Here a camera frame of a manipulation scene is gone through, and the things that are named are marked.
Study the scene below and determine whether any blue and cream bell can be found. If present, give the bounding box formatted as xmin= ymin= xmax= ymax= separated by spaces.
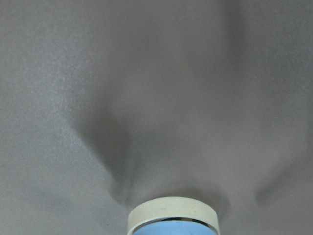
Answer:
xmin=127 ymin=196 xmax=220 ymax=235

